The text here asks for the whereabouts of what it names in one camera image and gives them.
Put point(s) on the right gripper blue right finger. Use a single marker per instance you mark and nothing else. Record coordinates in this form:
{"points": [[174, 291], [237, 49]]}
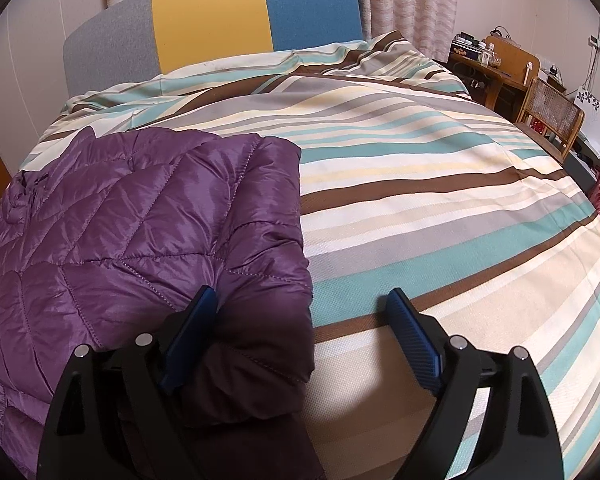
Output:
{"points": [[518, 438]]}

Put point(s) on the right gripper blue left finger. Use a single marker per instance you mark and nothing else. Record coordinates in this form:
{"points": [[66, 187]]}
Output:
{"points": [[119, 414]]}

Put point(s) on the purple quilted down jacket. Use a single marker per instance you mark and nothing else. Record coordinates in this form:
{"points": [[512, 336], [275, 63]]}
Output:
{"points": [[119, 232]]}

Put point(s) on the striped bed duvet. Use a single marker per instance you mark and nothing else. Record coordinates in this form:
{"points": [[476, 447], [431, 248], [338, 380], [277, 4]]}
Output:
{"points": [[407, 183]]}

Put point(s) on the wooden rattan chair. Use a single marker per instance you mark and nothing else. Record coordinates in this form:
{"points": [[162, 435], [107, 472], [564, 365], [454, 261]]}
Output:
{"points": [[550, 119]]}

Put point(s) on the wooden desk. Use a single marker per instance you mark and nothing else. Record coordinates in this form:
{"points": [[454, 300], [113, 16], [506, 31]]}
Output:
{"points": [[500, 88]]}

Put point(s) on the grey yellow blue headboard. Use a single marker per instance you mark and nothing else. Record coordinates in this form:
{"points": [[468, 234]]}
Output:
{"points": [[135, 40]]}

